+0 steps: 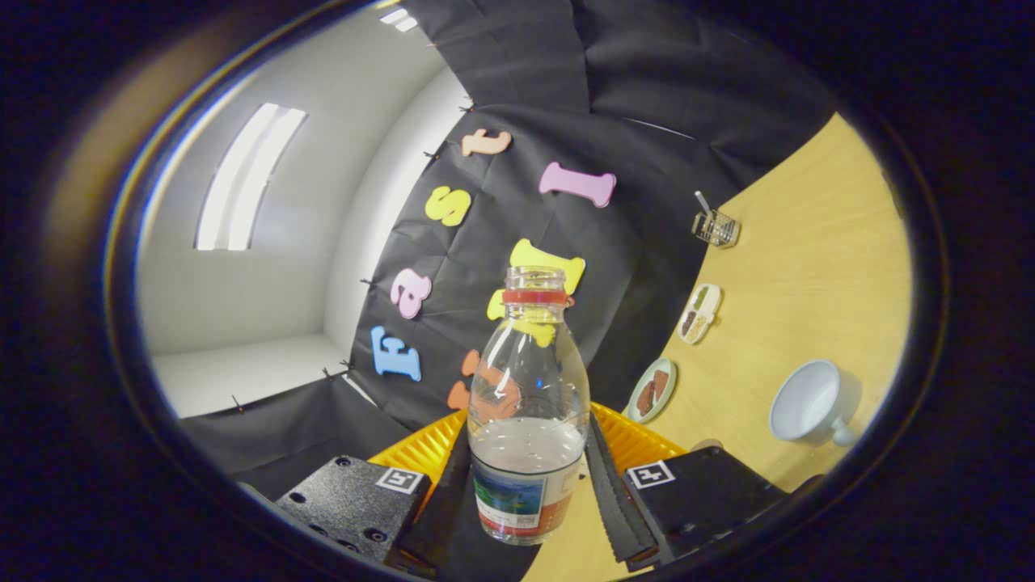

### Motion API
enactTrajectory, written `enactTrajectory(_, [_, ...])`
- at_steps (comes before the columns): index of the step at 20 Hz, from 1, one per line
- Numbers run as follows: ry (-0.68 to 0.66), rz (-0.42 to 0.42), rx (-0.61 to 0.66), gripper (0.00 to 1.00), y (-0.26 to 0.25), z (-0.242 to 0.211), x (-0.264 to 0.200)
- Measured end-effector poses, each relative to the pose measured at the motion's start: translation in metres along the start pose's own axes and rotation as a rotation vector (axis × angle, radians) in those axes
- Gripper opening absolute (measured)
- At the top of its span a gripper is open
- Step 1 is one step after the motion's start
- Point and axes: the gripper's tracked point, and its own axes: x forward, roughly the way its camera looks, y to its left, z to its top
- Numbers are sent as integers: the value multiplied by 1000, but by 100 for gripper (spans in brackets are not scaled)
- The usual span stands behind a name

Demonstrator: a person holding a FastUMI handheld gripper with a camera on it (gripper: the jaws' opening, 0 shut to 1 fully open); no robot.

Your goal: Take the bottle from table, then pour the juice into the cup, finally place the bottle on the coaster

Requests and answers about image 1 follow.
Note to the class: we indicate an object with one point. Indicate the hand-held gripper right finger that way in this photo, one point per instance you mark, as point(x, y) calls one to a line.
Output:
point(608, 501)

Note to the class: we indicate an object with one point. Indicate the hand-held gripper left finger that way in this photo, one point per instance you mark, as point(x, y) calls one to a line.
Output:
point(445, 517)

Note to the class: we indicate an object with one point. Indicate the clear plastic juice bottle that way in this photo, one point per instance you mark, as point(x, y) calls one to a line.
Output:
point(525, 477)

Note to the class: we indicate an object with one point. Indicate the white cup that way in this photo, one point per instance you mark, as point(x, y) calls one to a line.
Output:
point(804, 404)

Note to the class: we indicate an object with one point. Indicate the brown meat slice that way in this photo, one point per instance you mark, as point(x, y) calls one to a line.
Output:
point(645, 398)
point(661, 385)

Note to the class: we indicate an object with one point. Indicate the pale green plate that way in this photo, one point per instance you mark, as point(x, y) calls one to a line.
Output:
point(668, 368)

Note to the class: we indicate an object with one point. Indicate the white divided dish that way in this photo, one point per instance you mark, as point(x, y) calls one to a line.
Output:
point(699, 314)

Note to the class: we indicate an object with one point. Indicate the wooden table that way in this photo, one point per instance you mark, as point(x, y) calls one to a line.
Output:
point(808, 283)

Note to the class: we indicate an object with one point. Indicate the small spoon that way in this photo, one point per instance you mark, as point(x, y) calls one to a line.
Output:
point(703, 202)

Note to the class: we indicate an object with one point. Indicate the long ceiling light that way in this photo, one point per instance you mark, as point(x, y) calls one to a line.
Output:
point(251, 174)

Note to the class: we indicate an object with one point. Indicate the black backdrop cloth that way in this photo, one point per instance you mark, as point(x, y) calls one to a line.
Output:
point(647, 81)

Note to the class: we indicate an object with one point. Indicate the small ceiling light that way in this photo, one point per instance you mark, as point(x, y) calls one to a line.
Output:
point(398, 19)

